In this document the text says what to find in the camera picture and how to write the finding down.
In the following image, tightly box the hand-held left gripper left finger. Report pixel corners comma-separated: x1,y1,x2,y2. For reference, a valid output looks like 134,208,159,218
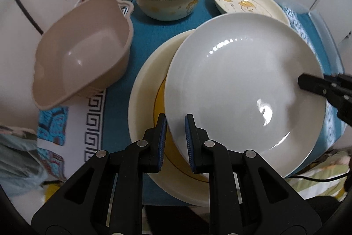
31,113,168,235

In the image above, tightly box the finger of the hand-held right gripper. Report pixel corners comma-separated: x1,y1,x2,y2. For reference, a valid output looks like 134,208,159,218
298,73,352,128

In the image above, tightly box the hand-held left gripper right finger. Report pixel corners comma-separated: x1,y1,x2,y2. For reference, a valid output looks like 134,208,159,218
185,114,321,235

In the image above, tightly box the large white plate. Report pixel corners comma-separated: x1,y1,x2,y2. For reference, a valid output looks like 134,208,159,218
164,13,328,178

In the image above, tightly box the beige square bowl with handles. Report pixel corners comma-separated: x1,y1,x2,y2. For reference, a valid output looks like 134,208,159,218
31,0,134,110

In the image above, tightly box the striped bedding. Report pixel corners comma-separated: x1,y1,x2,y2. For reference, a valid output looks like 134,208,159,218
286,150,352,200

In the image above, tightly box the cream plate with cartoon print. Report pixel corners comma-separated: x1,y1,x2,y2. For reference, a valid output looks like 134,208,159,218
211,0,292,26

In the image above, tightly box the teal patterned tablecloth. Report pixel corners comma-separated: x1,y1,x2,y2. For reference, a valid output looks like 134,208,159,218
37,0,345,178

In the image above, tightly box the light blue cloth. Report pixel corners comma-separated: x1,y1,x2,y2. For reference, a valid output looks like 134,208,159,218
0,125,48,194

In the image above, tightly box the cream plate with yellow ring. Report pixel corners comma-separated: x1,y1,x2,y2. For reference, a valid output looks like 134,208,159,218
128,29,212,207

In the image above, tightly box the black cable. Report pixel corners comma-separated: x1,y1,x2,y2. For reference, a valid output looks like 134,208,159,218
289,173,350,183

